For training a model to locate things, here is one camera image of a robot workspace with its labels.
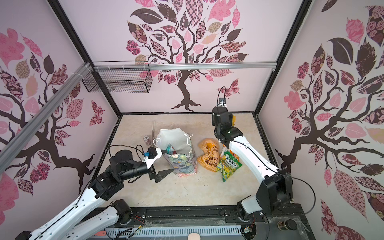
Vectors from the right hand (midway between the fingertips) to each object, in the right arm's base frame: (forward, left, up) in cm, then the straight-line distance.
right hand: (224, 110), depth 79 cm
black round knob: (-50, -24, -21) cm, 59 cm away
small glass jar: (-2, +49, -25) cm, 55 cm away
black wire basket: (+51, +79, -13) cm, 94 cm away
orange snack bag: (-16, +7, -27) cm, 32 cm away
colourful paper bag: (-7, +27, -30) cm, 40 cm away
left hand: (-28, +28, -5) cm, 40 cm away
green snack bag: (-19, -4, -27) cm, 33 cm away
